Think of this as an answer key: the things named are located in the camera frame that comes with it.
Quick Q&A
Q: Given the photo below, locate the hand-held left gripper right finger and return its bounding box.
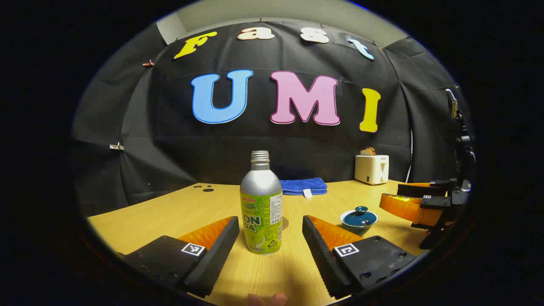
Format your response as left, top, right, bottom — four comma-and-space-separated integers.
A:
302, 215, 417, 300

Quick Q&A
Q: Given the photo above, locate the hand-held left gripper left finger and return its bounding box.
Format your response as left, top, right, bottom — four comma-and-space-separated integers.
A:
115, 216, 241, 298

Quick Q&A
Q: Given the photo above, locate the teal teacup lid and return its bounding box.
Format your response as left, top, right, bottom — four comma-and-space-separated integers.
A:
340, 206, 378, 227

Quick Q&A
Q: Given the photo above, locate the silver green label water bottle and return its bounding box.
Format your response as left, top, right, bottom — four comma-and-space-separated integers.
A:
240, 150, 283, 255

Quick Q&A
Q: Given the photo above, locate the cream toaster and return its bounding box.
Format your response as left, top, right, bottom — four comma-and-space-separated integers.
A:
354, 154, 389, 185

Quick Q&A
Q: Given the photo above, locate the black clamp stand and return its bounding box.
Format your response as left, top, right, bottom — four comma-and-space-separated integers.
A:
445, 88, 476, 187

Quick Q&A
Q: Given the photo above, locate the folded blue towel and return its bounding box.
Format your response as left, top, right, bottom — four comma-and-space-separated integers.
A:
280, 177, 328, 199

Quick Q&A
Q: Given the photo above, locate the black backdrop cloth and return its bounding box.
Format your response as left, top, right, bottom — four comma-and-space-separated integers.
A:
70, 17, 472, 218

